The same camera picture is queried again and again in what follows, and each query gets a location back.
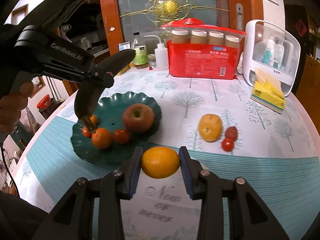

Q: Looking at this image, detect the red paper cup package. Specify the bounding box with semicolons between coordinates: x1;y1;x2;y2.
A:
159;18;246;80

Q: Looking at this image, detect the tomato near apple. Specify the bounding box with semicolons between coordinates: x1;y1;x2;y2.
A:
112;129;131;144

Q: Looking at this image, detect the yellow tissue pack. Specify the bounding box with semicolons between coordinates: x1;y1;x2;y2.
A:
251;68;286;114

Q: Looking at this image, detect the dark overripe banana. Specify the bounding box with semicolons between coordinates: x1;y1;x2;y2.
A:
74;49;136;133

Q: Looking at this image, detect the red lidded bin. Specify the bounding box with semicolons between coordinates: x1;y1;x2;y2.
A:
36;94;52;111

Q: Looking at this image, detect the white blue small box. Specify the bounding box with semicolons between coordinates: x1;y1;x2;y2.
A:
118;41;131;51

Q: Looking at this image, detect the large orange tangerine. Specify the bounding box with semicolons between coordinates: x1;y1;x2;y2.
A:
91;128;112;149

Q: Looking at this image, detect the large yellow orange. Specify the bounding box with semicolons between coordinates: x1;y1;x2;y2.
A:
198;114;222;142

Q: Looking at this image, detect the small yellow orange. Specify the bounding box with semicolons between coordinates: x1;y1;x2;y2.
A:
141;146;180;179

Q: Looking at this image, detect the red apple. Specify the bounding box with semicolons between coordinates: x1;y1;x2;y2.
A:
122;103;155;133

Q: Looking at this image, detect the glass bottle green label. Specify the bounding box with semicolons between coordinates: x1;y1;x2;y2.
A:
131;32;148;68

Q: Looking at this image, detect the small cherry tomato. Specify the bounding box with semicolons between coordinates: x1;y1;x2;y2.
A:
221;138;234;152

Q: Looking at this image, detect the white cosmetics storage box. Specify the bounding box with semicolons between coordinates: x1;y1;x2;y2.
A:
242;20;300;96

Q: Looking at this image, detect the left hand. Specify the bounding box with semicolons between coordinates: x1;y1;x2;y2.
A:
0;82;33;134

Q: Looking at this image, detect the small glass jar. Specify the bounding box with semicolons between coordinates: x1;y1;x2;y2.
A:
148;54;156;68

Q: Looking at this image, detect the wrinkled red fruit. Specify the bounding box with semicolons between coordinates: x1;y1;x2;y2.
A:
225;126;238;141

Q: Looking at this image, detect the cherry tomato left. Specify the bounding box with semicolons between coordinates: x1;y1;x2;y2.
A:
82;127;92;138

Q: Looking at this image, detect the glass door gold ornament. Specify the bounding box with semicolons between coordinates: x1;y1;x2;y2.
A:
98;0;264;55

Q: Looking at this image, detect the white squeeze bottle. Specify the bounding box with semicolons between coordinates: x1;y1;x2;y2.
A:
144;35;169;70

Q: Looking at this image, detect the dark green wavy plate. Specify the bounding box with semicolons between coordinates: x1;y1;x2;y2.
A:
71;91;162;166

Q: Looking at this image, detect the tangerine with stem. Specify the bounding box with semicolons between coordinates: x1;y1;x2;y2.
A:
90;114;100;126

